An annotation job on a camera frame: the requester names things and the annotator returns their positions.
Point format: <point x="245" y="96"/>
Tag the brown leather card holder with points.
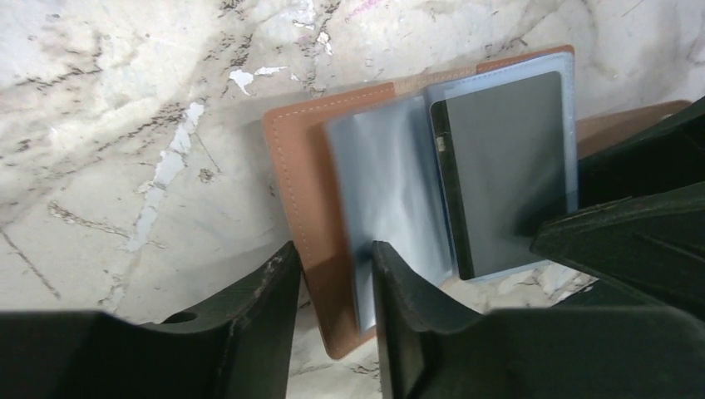
<point x="362" y="166"/>

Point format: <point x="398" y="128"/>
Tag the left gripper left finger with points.
<point x="235" y="344"/>

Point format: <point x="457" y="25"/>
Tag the black credit card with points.
<point x="507" y="165"/>

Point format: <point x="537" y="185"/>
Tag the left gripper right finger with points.
<point x="602" y="342"/>

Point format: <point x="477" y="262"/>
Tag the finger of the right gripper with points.
<point x="644" y="151"/>
<point x="651" y="246"/>

